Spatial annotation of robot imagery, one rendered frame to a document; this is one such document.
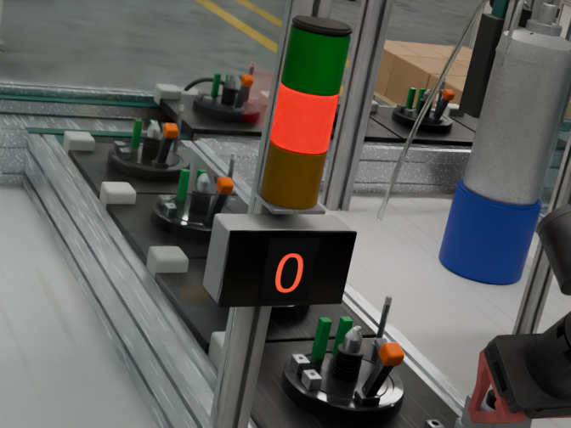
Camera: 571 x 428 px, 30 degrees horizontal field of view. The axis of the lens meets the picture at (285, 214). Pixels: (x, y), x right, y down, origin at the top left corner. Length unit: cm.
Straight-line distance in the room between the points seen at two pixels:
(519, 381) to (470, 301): 95
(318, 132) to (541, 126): 102
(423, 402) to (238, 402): 29
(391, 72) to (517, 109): 449
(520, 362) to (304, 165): 24
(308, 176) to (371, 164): 136
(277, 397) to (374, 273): 70
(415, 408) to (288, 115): 48
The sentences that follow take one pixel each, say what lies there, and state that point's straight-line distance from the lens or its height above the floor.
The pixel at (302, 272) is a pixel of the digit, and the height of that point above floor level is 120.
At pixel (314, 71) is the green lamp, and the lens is 87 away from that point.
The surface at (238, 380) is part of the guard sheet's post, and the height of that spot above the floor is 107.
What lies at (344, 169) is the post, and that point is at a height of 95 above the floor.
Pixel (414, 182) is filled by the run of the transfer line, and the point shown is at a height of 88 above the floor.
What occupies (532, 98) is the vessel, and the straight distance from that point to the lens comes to 185.
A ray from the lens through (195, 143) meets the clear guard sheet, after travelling 90.
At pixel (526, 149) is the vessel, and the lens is 187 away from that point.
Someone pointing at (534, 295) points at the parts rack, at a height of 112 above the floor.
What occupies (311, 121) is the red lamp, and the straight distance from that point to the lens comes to 88.
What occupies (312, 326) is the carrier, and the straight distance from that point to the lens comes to 137.
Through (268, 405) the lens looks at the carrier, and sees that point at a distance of 118.
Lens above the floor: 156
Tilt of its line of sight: 20 degrees down
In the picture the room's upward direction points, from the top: 11 degrees clockwise
